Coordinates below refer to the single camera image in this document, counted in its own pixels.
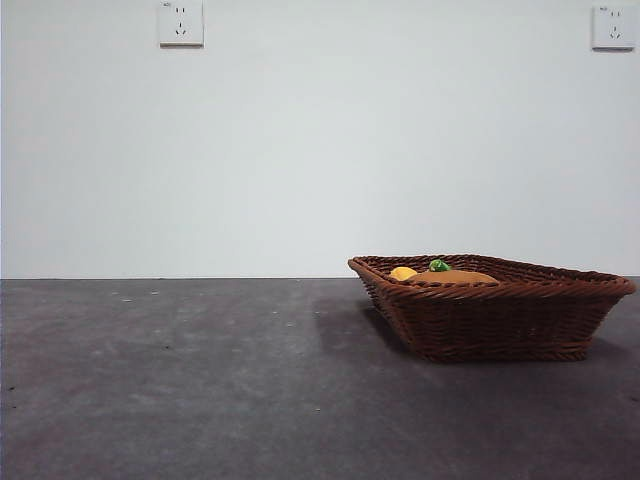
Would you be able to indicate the brown woven wicker basket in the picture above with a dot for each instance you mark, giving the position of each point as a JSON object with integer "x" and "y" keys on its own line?
{"x": 490, "y": 320}

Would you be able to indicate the large brown potato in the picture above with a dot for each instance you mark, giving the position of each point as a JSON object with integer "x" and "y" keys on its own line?
{"x": 455, "y": 278}

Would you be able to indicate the purple eggplant with green cap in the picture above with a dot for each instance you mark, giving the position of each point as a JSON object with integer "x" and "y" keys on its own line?
{"x": 439, "y": 265}

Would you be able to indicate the white wall socket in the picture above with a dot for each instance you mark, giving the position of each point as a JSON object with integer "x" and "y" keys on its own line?
{"x": 181, "y": 25}
{"x": 610, "y": 29}

